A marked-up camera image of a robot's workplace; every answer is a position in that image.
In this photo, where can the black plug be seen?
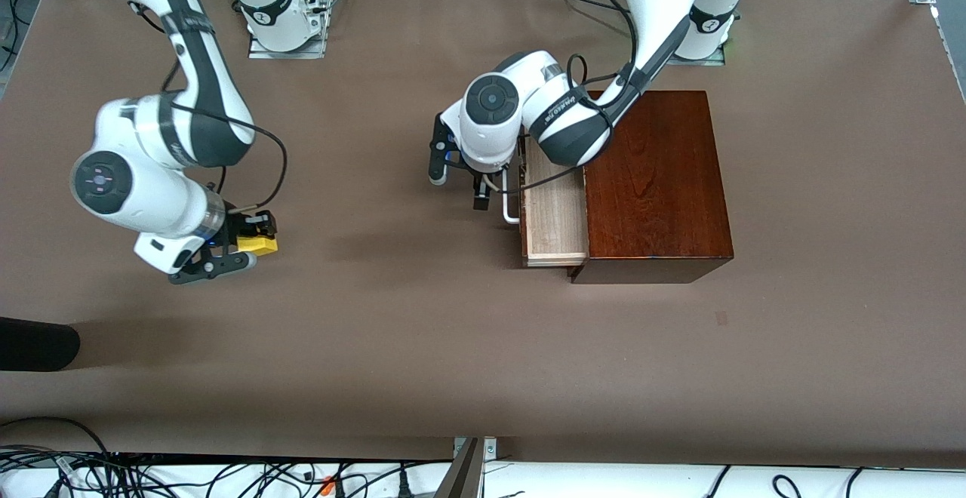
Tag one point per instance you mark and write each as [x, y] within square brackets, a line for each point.
[404, 487]

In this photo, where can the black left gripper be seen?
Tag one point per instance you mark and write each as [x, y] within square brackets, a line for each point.
[481, 190]

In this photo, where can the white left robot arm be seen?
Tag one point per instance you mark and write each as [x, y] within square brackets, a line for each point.
[490, 143]

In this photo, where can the grey angled bar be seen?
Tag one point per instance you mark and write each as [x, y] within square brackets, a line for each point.
[460, 479]

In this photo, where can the dark brown wooden cabinet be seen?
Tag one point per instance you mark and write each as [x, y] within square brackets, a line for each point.
[656, 196]

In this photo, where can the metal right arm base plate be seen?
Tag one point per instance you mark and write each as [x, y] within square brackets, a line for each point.
[260, 53]

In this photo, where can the yellow block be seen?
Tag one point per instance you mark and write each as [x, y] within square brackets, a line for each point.
[256, 246]

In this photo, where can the orange connector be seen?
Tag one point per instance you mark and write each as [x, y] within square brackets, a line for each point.
[328, 487]

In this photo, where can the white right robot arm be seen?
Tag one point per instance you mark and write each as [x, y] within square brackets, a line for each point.
[151, 196]

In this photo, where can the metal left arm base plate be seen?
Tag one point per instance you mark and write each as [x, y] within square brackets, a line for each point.
[717, 60]

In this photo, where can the metal corner bracket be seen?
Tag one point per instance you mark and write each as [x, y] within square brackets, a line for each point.
[490, 449]

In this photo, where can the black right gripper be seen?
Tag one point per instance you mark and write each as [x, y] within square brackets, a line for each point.
[240, 225]

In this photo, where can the black rounded cylinder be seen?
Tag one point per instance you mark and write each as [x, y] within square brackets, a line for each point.
[38, 343]

